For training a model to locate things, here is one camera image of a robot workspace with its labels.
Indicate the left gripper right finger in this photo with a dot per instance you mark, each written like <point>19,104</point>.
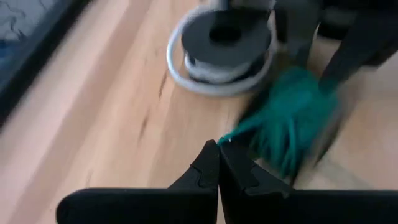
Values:
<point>280,205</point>

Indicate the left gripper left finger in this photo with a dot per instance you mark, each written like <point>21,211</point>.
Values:
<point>140,205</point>

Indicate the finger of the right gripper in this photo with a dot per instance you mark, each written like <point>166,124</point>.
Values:
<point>367,46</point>
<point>298,25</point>

